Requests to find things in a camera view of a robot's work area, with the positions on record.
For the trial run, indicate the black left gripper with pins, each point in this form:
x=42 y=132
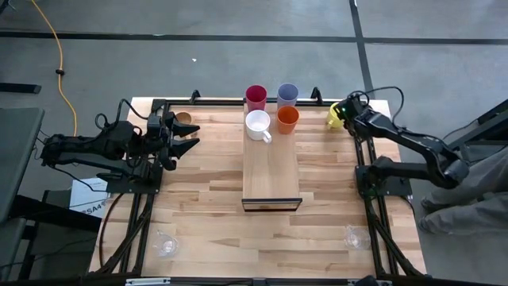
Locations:
x=162 y=139

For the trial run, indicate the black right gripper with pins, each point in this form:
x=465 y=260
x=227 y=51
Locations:
x=352 y=111

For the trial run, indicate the yellow mug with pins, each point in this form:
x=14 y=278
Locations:
x=332 y=119

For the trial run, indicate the orange plastic cup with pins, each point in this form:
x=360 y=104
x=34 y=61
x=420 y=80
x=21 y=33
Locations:
x=287 y=119

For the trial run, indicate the purple plastic cup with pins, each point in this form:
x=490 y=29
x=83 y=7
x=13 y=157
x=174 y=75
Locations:
x=287 y=94

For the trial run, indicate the white mug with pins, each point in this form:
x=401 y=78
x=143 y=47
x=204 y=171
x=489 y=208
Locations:
x=257 y=125

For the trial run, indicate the red plastic cup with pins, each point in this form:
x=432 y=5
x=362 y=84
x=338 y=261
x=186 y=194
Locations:
x=256 y=97

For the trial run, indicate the clear glass cup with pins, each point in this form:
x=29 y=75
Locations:
x=357 y=237
x=166 y=243

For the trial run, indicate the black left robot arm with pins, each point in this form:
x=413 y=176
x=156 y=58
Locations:
x=95 y=145

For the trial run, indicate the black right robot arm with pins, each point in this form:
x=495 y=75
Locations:
x=416 y=143

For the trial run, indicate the small brown cup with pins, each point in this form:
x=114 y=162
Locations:
x=183 y=117

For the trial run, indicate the white printed box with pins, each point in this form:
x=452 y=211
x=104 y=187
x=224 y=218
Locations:
x=89 y=196

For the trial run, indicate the person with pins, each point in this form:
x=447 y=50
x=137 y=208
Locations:
x=472 y=198

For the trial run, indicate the grey desk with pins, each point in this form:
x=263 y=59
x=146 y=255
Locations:
x=16 y=151

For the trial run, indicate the black floor bar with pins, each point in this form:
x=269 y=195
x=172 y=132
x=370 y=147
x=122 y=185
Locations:
x=20 y=87

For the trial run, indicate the wooden shelf with black frame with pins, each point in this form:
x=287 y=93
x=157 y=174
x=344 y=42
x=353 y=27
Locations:
x=270 y=171

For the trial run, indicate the black table frame rails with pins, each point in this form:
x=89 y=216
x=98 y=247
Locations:
x=137 y=222

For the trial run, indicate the black furniture frame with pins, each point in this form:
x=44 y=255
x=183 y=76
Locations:
x=488 y=123

